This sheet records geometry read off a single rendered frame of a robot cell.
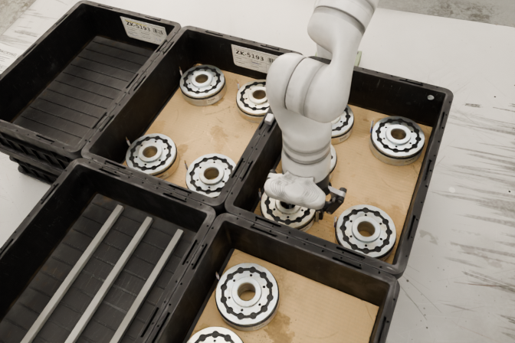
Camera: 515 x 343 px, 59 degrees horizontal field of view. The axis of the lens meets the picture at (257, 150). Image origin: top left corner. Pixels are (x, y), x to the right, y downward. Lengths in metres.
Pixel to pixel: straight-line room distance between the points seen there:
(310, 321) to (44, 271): 0.48
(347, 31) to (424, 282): 0.57
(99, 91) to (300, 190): 0.64
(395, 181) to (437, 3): 1.95
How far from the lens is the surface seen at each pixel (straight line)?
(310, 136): 0.61
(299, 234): 0.73
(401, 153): 0.91
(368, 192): 0.89
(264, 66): 1.03
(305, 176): 0.67
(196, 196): 0.78
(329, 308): 0.79
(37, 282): 0.92
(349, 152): 0.94
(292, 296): 0.79
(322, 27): 0.57
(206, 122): 1.00
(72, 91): 1.18
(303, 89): 0.55
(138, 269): 0.86
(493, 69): 1.37
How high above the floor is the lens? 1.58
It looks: 53 degrees down
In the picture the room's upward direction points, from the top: 7 degrees counter-clockwise
